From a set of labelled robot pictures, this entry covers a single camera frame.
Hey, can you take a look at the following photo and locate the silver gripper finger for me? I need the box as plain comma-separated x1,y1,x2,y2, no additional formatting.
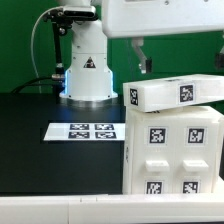
215,46,224,69

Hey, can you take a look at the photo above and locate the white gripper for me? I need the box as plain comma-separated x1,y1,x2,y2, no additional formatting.
102,0,224,74

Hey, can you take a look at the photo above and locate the white cabinet top block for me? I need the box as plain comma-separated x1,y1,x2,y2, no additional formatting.
123,74,224,112

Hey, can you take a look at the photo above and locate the white cabinet door panel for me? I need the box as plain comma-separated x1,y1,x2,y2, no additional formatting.
130,119,176,194
173,116,221,194

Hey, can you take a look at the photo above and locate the white cabinet body box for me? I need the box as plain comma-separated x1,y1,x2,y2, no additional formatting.
122,106,224,194

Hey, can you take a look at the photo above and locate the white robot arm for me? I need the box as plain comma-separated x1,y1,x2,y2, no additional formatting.
56,0,224,102

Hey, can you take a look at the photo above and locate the black camera on stand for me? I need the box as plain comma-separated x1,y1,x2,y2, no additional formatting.
44,6,98,83

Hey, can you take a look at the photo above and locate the white cable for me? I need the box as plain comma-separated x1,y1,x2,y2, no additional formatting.
30,6,64,94

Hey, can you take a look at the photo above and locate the white fiducial marker base plate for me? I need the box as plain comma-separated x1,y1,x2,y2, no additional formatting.
43,123,125,141

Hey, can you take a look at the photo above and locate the black cable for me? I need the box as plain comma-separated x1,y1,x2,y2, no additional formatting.
11,77,66,94

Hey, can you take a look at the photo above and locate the white L-shaped obstacle frame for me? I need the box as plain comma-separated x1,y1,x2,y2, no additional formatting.
0,176,224,224

